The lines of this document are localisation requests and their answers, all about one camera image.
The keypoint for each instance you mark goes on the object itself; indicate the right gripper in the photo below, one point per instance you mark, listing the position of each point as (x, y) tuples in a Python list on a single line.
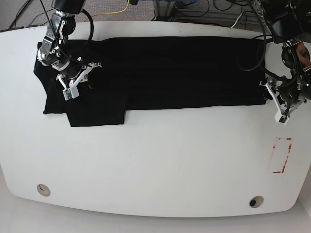
[(72, 71)]

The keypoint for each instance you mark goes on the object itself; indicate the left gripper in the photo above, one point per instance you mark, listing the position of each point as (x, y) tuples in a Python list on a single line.
[(290, 95)]

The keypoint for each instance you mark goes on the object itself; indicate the black t-shirt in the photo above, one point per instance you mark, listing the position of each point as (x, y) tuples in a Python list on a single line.
[(155, 73)]

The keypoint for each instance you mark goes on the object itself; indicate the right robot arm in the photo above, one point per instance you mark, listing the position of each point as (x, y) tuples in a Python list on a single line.
[(55, 50)]

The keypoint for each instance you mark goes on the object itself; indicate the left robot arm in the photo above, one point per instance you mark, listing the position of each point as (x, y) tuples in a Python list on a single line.
[(289, 23)]

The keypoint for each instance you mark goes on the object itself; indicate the red tape rectangle marking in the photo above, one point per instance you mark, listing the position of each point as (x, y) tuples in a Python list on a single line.
[(280, 155)]

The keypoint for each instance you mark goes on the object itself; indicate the right table grommet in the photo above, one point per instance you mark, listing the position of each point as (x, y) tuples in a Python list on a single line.
[(256, 201)]

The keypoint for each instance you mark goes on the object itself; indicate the table grommet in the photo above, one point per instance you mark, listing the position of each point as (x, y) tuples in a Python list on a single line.
[(43, 190), (256, 201)]

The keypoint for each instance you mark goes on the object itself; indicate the left table grommet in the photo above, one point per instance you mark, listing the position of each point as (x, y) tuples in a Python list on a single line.
[(43, 190)]

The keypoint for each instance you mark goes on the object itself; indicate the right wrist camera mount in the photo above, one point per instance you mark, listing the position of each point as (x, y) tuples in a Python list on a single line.
[(70, 90)]

